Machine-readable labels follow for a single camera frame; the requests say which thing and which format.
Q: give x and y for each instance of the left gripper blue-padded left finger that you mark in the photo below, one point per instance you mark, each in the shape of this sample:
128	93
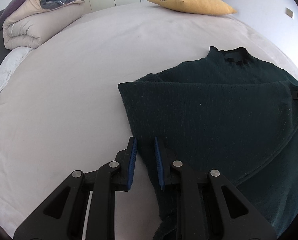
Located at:
83	205

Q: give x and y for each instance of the folded beige comforter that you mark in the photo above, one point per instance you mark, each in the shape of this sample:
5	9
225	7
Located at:
31	26

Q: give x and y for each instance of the white bed sheet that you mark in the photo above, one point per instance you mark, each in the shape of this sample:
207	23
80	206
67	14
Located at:
61	109

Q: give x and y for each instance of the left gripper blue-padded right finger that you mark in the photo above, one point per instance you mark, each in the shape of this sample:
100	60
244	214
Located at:
207	204

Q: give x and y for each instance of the upper wall socket plate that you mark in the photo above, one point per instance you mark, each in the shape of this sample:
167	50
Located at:
289	12

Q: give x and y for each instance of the white pillow at bed edge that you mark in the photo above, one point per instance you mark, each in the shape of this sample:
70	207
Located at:
10	64

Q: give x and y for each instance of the yellow pillow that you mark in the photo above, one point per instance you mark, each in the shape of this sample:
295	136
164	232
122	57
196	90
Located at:
202	7

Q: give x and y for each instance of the dark green knit sweater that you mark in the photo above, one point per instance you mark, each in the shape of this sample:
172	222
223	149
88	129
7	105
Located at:
228	111

